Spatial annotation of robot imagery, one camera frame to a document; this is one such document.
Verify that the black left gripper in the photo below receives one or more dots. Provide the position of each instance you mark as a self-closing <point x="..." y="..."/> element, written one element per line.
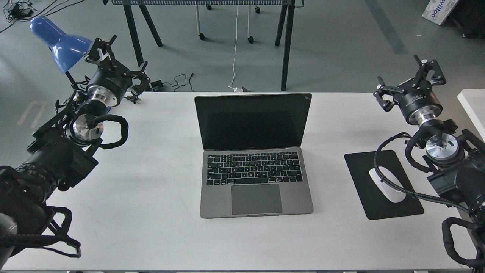
<point x="108" y="86"/>

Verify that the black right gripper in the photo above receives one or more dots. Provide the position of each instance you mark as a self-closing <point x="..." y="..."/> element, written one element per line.
<point x="417" y="102"/>

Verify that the grey laptop computer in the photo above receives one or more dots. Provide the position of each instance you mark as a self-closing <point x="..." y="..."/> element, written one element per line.
<point x="253" y="163"/>

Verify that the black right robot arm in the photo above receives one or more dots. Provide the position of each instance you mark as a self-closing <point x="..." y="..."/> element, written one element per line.
<point x="456" y="163"/>

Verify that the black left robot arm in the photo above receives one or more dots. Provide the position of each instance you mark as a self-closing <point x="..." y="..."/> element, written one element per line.
<point x="62" y="154"/>

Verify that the blue desk lamp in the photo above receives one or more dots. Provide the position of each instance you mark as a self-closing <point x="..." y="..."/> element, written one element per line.
<point x="66" y="49"/>

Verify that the white side table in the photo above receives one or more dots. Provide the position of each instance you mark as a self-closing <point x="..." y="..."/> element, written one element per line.
<point x="473" y="102"/>

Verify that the white cardboard box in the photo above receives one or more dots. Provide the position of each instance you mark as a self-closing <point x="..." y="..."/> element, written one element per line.
<point x="437" y="11"/>

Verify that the white rolling cart legs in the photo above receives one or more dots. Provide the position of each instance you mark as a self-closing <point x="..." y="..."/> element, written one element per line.
<point x="213" y="20"/>

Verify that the white computer mouse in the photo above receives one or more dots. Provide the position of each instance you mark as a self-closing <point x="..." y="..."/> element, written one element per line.
<point x="390" y="193"/>

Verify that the black mouse pad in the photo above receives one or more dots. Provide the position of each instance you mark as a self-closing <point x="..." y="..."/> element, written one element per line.
<point x="375" y="203"/>

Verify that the black cable bundle floor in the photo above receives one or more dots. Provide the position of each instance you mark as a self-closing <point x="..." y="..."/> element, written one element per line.
<point x="24" y="10"/>

